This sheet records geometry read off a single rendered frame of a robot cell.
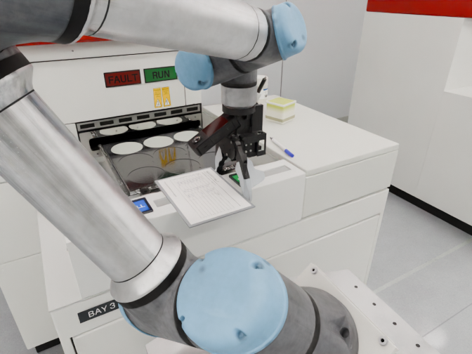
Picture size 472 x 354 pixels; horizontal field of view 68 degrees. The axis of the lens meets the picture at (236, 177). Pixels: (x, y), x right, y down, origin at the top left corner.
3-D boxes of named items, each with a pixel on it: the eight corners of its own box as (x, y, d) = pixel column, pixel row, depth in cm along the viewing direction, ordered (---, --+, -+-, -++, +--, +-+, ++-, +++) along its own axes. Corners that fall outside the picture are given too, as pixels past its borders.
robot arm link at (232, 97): (232, 90, 68) (213, 81, 74) (232, 113, 70) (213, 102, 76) (264, 86, 71) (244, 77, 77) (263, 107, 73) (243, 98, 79)
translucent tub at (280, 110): (264, 120, 119) (265, 100, 116) (277, 115, 124) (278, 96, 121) (282, 125, 115) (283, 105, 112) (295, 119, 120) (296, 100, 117)
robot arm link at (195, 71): (211, 29, 53) (249, 24, 61) (164, 54, 60) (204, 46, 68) (228, 81, 54) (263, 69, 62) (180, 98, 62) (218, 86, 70)
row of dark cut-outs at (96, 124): (78, 130, 116) (76, 123, 115) (199, 110, 135) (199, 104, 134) (78, 130, 115) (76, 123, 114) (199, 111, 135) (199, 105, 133)
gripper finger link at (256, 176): (274, 194, 77) (261, 154, 77) (251, 201, 74) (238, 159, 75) (267, 196, 79) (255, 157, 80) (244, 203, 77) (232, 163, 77)
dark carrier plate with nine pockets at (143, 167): (102, 146, 118) (102, 145, 117) (197, 128, 133) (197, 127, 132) (130, 192, 91) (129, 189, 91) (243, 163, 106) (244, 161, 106)
